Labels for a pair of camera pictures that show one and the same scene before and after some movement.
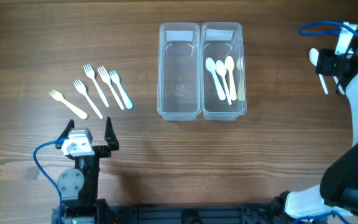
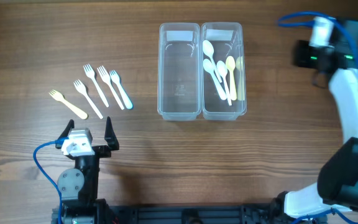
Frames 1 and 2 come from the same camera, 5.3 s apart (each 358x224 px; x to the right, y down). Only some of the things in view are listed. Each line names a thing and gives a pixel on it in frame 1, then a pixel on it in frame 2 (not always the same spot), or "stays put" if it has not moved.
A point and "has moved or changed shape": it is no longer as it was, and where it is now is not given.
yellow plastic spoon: (229, 63) stays put
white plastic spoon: (221, 69) stays put
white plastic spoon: (313, 56) has moved or changed shape
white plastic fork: (107, 78) stays put
